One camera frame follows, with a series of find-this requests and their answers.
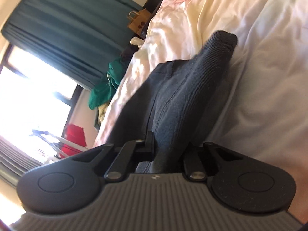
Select red cloth on rack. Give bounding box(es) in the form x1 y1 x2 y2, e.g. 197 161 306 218
61 124 87 156

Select teal curtain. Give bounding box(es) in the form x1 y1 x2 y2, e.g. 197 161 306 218
2 0 141 89
0 137 42 188

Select right teal curtain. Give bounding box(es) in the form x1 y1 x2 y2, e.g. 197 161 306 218
2 0 141 89

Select black leather sofa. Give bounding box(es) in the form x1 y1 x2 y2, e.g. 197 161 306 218
140 0 163 39

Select dark framed window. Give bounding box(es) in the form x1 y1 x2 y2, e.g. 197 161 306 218
1 44 82 163

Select left teal curtain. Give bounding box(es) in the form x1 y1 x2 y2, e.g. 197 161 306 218
0 137 42 188

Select pink quilted bed cover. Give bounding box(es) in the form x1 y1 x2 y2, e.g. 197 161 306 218
92 0 308 222

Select black denim jeans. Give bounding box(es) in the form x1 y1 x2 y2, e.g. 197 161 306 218
107 30 238 173

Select yellow garment on pile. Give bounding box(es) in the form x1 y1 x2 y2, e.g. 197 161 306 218
97 101 110 126

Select green garment on pile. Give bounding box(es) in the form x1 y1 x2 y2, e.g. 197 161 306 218
88 56 131 110

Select brown paper bag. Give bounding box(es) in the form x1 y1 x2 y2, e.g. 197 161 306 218
127 9 151 35

